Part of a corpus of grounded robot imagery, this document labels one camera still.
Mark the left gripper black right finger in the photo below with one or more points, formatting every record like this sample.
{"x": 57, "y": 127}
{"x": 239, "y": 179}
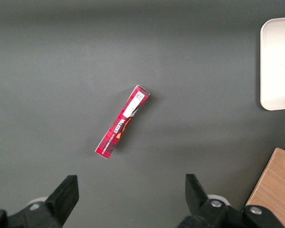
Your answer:
{"x": 199, "y": 206}

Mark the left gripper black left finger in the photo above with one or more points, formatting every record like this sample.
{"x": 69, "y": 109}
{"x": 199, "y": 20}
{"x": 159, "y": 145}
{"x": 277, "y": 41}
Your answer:
{"x": 61, "y": 202}

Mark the wooden board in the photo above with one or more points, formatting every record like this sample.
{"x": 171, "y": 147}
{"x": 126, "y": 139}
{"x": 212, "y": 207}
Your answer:
{"x": 275, "y": 180}

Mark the red tartan biscuit box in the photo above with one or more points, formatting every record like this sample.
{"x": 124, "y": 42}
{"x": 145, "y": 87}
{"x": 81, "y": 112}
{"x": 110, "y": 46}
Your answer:
{"x": 123, "y": 121}

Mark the white rectangular tray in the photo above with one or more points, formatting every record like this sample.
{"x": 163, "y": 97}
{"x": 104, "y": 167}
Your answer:
{"x": 278, "y": 64}

